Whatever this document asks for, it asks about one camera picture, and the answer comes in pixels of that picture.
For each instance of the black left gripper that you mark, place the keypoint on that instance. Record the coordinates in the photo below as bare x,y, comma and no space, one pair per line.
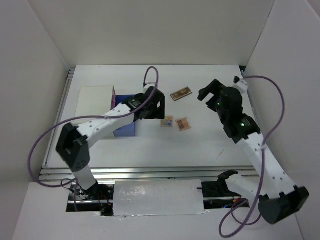
158,112

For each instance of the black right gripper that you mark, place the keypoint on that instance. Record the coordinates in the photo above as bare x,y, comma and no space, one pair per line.
214,87

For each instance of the colourful eyeshadow palette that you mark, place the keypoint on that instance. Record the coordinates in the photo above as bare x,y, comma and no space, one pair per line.
168,121

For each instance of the pink drawer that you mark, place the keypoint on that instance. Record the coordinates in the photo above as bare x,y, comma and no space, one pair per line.
113,98

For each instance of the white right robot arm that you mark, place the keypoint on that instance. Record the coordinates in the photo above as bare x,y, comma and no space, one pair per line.
277,195

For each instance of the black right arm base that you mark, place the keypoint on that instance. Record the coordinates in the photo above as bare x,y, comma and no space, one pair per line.
216,190

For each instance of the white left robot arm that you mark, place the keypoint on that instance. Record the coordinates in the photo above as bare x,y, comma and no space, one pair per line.
74,142

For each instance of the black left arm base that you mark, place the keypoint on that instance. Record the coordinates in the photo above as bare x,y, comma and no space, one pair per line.
100,199

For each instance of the long brown eyeshadow palette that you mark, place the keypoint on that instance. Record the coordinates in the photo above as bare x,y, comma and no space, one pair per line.
182,93

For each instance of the square blush palette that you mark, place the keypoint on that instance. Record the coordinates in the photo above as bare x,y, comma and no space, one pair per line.
183,124

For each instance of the white drawer cabinet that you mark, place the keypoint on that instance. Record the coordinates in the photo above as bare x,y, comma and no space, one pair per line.
94,101

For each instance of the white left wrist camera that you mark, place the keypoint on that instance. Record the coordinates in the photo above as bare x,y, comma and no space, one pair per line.
146,85

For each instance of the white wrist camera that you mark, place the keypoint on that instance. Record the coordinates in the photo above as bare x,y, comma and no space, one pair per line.
146,85
240,84

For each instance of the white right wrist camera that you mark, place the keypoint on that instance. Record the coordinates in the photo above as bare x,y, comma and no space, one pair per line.
240,84

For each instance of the aluminium frame rail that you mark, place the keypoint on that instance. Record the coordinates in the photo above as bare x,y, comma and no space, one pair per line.
163,173

